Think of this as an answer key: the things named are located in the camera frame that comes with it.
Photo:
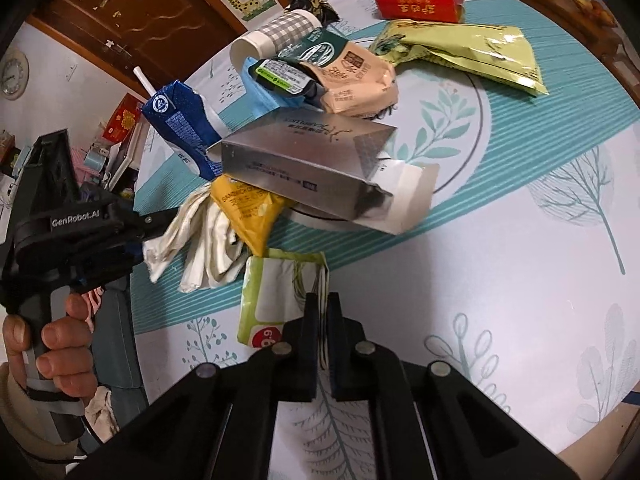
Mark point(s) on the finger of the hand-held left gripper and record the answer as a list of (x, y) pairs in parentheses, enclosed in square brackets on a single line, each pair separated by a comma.
[(150, 220), (131, 251)]

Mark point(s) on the round wall clock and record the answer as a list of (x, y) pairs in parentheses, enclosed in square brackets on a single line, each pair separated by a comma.
[(12, 75)]

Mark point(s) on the green black small packet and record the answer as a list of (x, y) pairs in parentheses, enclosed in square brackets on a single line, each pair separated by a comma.
[(282, 77)]

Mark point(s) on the green white wipes packet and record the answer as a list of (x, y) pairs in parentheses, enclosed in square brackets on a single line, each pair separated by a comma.
[(270, 290)]

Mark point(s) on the round white floral turntable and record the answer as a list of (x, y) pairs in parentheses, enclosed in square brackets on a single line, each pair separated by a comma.
[(440, 125)]

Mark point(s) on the black gold wrapper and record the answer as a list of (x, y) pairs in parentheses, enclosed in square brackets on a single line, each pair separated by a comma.
[(312, 2)]

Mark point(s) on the pile of yellow fruit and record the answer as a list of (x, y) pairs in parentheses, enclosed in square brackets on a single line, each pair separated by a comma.
[(592, 5)]

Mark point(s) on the gingham paper cup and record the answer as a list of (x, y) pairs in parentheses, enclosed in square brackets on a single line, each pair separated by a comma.
[(285, 30)]

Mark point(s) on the brown door with stickers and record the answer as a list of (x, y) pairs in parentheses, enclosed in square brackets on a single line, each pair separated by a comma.
[(150, 20)]

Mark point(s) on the yellow-green snack bag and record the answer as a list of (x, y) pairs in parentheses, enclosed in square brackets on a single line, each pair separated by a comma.
[(480, 50)]

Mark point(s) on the cream cloth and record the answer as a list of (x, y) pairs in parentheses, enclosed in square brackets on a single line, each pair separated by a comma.
[(102, 415)]

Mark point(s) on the red gift box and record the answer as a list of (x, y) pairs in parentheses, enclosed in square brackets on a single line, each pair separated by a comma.
[(122, 117)]

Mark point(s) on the blue milk carton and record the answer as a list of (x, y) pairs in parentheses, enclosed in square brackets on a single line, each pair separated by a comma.
[(180, 125)]

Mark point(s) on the yellow snack packet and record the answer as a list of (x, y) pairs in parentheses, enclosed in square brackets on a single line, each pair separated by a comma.
[(250, 210)]

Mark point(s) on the person's left hand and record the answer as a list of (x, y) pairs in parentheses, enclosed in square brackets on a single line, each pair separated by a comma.
[(65, 340)]

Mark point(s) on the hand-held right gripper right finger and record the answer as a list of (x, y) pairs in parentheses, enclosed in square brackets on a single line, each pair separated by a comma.
[(336, 340)]

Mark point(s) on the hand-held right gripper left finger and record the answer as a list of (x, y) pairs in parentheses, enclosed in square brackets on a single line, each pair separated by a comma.
[(310, 340)]

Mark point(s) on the wooden cabinet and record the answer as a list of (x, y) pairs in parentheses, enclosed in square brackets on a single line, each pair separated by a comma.
[(550, 0)]

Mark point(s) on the silver cardboard box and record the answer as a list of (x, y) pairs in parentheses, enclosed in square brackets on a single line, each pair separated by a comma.
[(300, 160)]

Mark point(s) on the light blue roll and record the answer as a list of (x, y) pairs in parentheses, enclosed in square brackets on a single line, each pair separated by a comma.
[(94, 161)]

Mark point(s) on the white tissue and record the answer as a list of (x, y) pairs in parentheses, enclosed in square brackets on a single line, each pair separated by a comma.
[(205, 245)]

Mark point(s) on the leaf printed tablecloth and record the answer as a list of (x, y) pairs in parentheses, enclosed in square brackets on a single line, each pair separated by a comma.
[(500, 260)]

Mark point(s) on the beige green coffee bag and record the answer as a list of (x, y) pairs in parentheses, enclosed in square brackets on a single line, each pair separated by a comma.
[(350, 80)]

